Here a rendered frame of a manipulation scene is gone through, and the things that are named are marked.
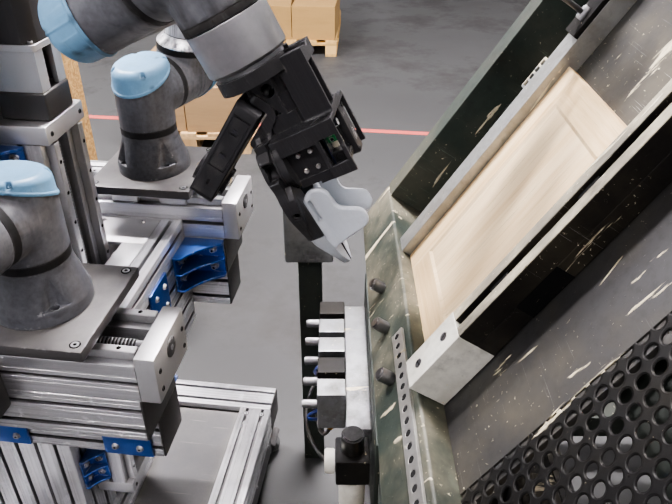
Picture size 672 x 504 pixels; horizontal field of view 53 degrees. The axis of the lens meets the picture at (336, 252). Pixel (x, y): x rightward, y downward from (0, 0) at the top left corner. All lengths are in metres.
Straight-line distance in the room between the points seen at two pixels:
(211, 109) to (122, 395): 3.02
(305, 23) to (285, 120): 5.22
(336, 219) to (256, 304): 2.18
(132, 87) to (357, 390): 0.74
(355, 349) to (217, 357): 1.20
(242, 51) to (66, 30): 0.16
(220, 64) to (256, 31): 0.04
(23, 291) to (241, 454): 1.00
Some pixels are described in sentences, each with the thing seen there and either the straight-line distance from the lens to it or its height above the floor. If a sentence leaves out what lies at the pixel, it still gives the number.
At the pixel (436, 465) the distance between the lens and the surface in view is 1.03.
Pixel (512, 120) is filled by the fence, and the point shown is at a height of 1.20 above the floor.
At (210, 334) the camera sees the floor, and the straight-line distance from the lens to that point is 2.68.
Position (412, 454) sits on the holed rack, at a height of 0.89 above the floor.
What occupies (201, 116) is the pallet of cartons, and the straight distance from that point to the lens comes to 4.05.
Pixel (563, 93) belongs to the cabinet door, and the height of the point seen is 1.27.
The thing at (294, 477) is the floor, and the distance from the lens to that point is 2.16.
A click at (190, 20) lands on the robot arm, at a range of 0.58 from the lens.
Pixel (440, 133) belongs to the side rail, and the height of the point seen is 1.07.
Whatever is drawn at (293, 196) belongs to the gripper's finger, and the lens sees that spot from 0.60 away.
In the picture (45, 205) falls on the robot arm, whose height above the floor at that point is 1.22.
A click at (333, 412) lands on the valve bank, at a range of 1.34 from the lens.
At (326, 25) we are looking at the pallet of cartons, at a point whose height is 0.25.
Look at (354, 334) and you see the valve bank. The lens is 1.48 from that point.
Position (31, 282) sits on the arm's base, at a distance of 1.08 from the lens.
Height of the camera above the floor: 1.68
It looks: 33 degrees down
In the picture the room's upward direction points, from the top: straight up
